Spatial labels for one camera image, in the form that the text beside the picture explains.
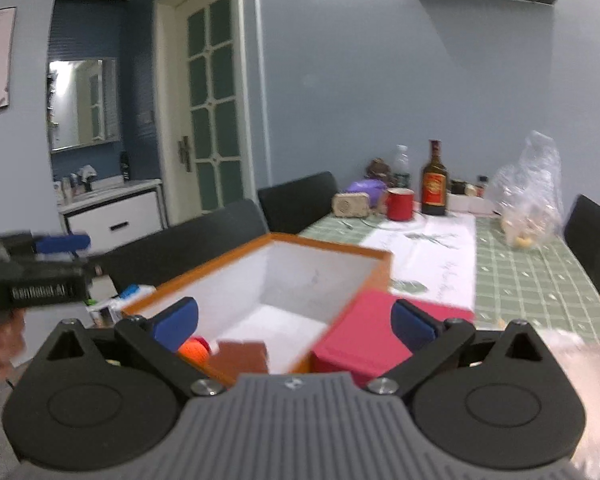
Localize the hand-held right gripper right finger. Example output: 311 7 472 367
365 298 552 404

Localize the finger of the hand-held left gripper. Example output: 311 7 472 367
32 233 92 260

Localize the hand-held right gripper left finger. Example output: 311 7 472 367
30 297 229 402

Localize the orange and white storage box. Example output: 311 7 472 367
122 232 394 387

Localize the person's left hand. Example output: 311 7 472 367
0 307 28 383

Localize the orange ball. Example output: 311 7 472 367
177 337 214 364

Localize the red box lid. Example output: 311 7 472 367
310 290 476 387

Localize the white and blue packet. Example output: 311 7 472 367
87 284 157 327

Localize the white vanity cabinet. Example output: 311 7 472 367
55 178 169 252

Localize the brown pouch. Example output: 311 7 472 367
215 340 271 376

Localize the white printed table runner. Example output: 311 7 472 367
357 210 479 312

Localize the black dining chair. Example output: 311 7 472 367
257 171 341 235
563 194 600 296
87 198 271 297

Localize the red mug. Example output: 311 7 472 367
382 187 415 222

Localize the white rectangular container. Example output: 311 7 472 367
447 192 504 216

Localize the small wooden radio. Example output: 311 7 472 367
331 191 371 219

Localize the bathroom mirror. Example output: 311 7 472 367
47 56 121 152

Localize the dark bottle with red label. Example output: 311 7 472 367
420 139 449 217

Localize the purple cloth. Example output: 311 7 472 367
345 179 389 209

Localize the small brown figurine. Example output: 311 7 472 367
365 158 394 184

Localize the clear plastic water bottle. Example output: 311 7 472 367
392 145 412 190

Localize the large clear plastic bag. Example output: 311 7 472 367
492 130 566 252

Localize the clear plastic wrap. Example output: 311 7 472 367
539 330 600 480

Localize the white glass panel door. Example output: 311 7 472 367
152 0 259 227

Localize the brass door handle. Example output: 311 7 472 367
177 135 194 174

